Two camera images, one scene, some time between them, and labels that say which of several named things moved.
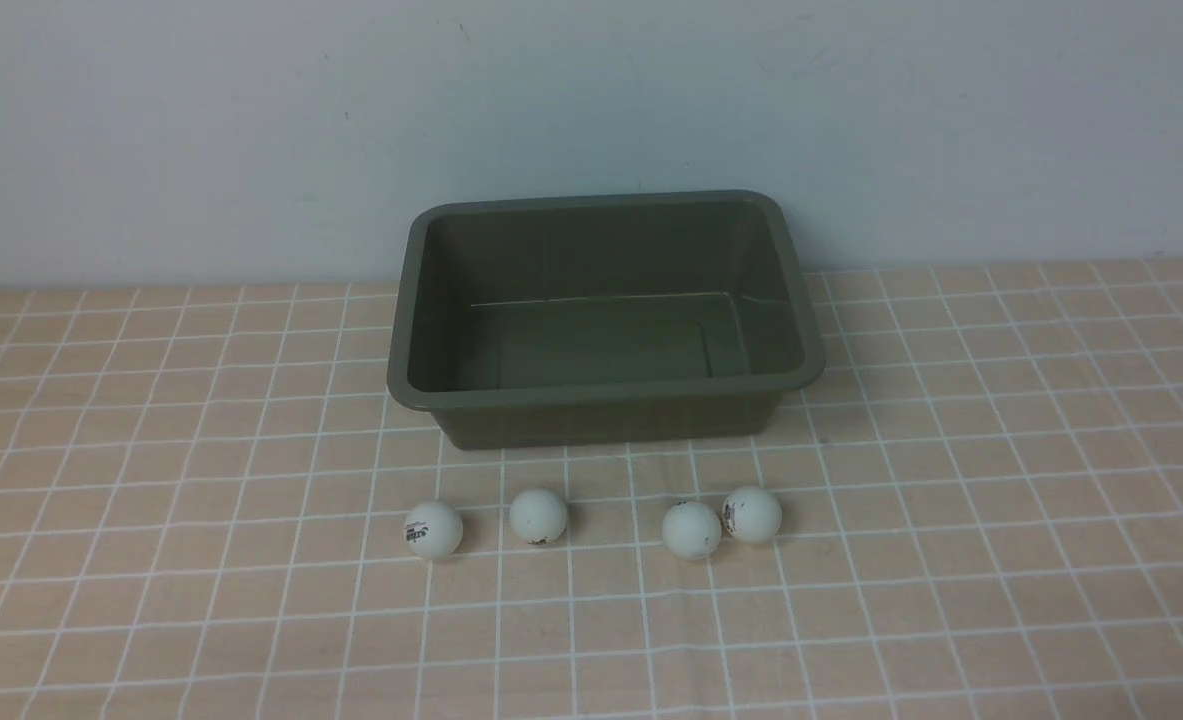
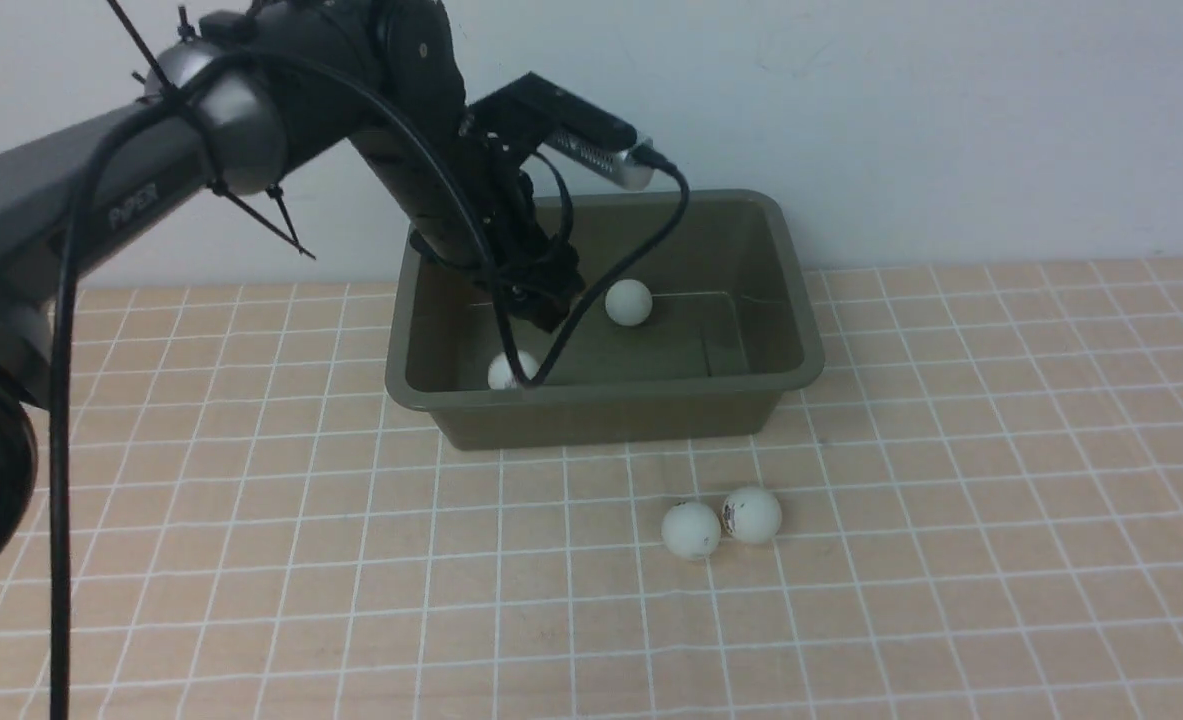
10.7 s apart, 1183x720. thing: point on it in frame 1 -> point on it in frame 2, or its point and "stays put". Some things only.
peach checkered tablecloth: x=1007 y=496 stays put
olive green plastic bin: x=602 y=318 stays put
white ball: x=433 y=529 -> x=501 y=376
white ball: x=538 y=515 -> x=628 y=302
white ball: x=691 y=530 stays put
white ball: x=752 y=514 stays put
